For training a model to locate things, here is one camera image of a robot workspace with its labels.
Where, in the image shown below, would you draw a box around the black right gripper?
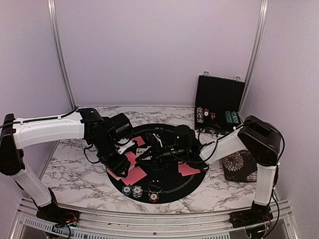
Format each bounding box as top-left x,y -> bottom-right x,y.
136,141 -> 188,168

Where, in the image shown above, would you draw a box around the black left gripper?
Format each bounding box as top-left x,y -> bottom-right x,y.
92,136 -> 131,178

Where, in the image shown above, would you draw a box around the dealt red card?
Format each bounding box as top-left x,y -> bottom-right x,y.
132,136 -> 145,147
178,162 -> 201,177
121,177 -> 139,185
127,167 -> 147,181
125,151 -> 137,166

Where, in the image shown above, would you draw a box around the green chip stack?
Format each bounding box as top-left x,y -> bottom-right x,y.
122,186 -> 132,196

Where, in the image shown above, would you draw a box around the clear round dealer button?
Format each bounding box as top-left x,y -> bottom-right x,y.
148,180 -> 163,192

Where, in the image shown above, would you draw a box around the red chip stack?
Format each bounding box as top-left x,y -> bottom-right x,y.
149,192 -> 160,203

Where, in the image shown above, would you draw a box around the red playing card deck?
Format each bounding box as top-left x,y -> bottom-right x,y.
106,168 -> 123,181

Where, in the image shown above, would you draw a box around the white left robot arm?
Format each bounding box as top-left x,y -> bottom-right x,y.
0,108 -> 134,222

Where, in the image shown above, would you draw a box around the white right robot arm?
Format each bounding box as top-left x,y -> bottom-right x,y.
136,116 -> 285,223

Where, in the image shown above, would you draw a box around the round black poker mat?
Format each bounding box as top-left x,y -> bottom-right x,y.
108,123 -> 209,204

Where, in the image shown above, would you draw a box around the black poker chip case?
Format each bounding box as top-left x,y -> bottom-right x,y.
194,75 -> 245,134

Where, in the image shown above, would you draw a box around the green chips in case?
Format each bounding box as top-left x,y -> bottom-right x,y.
225,111 -> 241,125

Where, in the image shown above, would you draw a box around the black floral rectangular tray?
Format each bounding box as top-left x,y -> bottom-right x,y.
222,150 -> 257,183

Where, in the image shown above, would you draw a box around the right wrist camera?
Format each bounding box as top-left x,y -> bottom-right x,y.
174,125 -> 196,159

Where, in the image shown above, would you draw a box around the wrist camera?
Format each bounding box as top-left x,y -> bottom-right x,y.
110,113 -> 133,141
174,125 -> 196,159

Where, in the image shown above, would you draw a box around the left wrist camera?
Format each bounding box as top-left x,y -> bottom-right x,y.
110,113 -> 133,141

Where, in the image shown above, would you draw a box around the aluminium front rail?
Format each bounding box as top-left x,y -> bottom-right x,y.
9,198 -> 300,239

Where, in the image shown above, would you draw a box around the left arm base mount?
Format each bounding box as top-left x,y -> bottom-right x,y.
33,198 -> 80,226

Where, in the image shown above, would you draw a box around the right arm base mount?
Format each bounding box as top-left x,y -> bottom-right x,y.
229,201 -> 274,228

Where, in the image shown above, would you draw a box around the right aluminium frame post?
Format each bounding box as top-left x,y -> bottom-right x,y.
240,0 -> 269,111

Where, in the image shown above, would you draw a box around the aluminium frame post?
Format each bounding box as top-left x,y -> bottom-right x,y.
47,0 -> 76,109
240,0 -> 269,111

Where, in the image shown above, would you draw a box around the left aluminium frame post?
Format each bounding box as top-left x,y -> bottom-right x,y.
47,0 -> 76,109

